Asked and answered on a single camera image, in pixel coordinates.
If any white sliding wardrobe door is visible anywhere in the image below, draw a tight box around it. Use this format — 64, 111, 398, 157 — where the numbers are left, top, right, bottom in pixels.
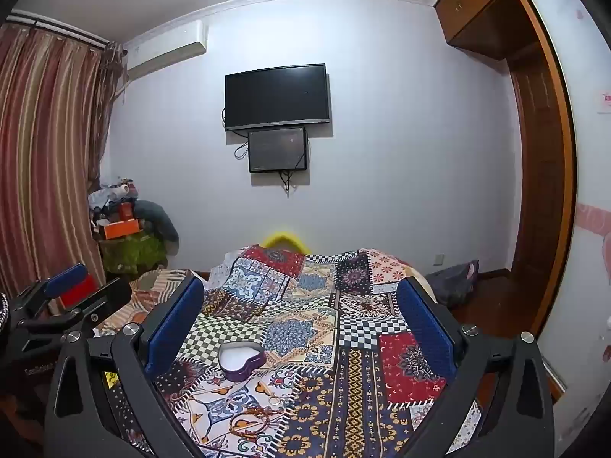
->
525, 0, 611, 440

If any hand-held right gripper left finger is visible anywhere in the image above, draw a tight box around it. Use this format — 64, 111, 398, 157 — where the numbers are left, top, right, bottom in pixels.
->
43, 277, 206, 458

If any orange-red string bracelet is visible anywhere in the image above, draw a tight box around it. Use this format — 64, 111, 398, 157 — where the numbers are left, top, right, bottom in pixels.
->
227, 410, 261, 438

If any pile of white clutter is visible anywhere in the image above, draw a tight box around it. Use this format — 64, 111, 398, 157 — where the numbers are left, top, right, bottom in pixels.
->
88, 176, 139, 226

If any black wall television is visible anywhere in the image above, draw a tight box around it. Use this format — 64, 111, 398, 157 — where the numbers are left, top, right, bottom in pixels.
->
224, 63, 332, 132

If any yellow curved object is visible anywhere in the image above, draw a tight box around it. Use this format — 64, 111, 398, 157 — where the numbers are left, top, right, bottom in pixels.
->
264, 231, 312, 253

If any small black wall monitor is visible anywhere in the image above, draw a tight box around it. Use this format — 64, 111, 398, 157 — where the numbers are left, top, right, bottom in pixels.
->
247, 126, 309, 174

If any orange striped bed sheet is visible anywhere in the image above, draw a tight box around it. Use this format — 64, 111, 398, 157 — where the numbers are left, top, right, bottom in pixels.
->
95, 268, 212, 340

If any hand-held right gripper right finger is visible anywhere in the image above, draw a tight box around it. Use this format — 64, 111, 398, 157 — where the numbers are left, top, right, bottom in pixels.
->
396, 277, 557, 458

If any curtain rod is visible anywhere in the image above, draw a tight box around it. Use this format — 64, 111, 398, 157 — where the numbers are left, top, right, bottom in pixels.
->
4, 11, 107, 50

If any grey jewellery tray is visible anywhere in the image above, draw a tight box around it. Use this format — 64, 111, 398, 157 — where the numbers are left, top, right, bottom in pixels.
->
218, 342, 266, 383

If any striped brown curtain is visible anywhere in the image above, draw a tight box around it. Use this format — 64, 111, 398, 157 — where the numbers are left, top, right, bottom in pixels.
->
0, 23, 121, 299

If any wooden door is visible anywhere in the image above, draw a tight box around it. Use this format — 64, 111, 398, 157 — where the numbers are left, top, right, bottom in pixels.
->
506, 0, 577, 340

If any orange flat box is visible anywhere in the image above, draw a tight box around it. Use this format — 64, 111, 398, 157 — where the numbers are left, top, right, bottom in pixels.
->
103, 219, 142, 240

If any patchwork printed blanket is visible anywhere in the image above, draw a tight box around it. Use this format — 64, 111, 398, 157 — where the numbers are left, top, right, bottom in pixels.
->
155, 243, 483, 458

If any wooden overhead cabinet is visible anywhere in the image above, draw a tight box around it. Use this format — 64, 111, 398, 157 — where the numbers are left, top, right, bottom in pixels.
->
433, 0, 550, 61

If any dark bag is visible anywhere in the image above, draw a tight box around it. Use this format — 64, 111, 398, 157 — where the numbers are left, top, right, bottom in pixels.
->
424, 260, 481, 309

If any pink wall sticker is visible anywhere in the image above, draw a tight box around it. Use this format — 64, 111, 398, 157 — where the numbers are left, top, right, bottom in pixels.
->
575, 202, 611, 240

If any green box with clutter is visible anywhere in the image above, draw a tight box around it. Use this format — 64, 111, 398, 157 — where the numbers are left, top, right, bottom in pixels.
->
98, 233, 169, 278

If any white wall air conditioner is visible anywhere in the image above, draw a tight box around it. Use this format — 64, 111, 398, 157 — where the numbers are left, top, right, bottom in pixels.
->
125, 19, 209, 82

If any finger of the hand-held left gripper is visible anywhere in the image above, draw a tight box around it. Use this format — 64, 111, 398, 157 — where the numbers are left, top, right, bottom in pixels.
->
10, 262, 90, 318
10, 277, 133, 358

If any dark red cord necklace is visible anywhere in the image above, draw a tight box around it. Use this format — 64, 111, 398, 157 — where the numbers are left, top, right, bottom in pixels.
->
241, 414, 283, 440

